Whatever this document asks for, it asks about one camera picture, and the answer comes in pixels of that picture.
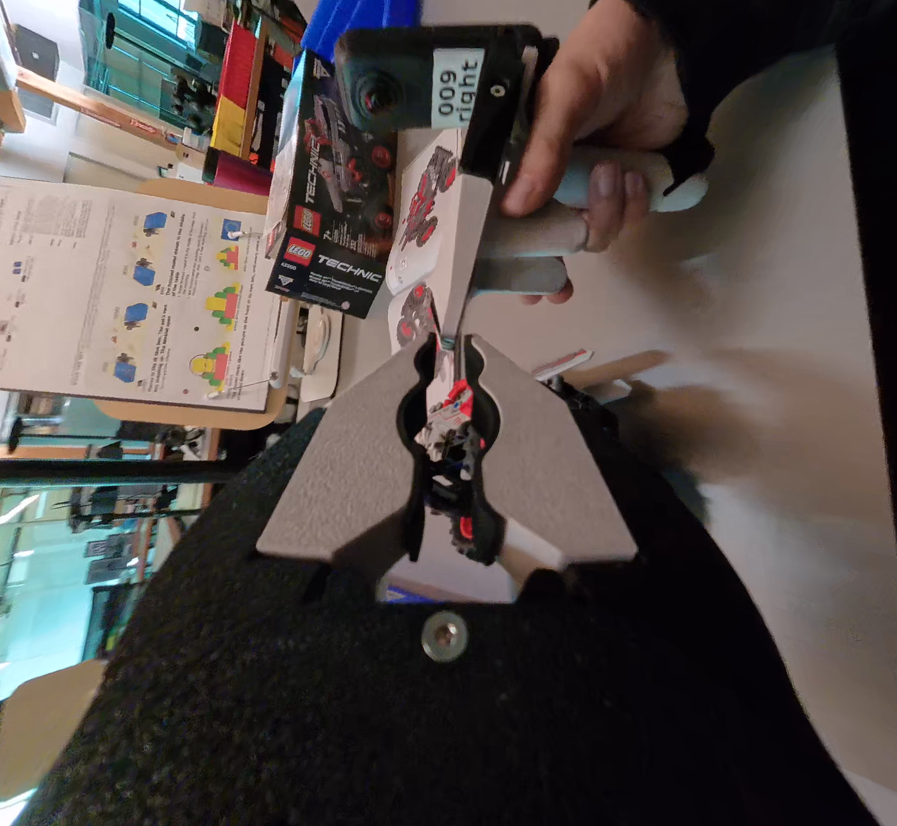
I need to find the white plastic tray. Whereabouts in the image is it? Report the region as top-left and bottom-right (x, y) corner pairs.
(279, 299), (346, 408)

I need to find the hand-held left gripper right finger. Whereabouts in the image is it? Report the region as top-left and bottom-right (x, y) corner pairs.
(459, 334), (640, 569)

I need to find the person's right forearm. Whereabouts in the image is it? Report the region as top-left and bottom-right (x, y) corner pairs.
(590, 0), (897, 197)

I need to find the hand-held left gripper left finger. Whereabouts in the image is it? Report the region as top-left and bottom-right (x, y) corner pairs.
(256, 348), (430, 562)

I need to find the toy truck instruction booklet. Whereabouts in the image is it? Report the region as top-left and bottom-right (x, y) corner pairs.
(385, 129), (465, 352)

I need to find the black toy set box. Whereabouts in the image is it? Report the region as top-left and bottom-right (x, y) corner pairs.
(265, 49), (402, 320)

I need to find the maroon roll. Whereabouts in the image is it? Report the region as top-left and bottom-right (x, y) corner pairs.
(202, 145), (276, 195)

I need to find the red and white sticker sheet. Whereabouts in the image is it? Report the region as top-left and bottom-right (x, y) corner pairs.
(531, 347), (594, 380)

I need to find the printed brick instruction sheet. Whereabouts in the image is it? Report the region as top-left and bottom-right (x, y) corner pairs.
(0, 176), (290, 415)

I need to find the white desk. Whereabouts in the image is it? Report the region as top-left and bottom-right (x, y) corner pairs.
(280, 0), (884, 792)

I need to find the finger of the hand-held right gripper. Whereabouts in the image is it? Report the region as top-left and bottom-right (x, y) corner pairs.
(436, 173), (493, 345)

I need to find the black pole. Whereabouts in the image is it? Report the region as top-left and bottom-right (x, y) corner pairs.
(0, 456), (235, 485)

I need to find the red and white toy truck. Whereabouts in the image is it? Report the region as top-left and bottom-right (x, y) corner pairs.
(412, 350), (495, 564)

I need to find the red and yellow box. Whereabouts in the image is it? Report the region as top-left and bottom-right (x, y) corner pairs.
(209, 22), (297, 165)

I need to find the person's right hand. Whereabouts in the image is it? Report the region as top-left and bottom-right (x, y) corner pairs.
(499, 0), (716, 309)

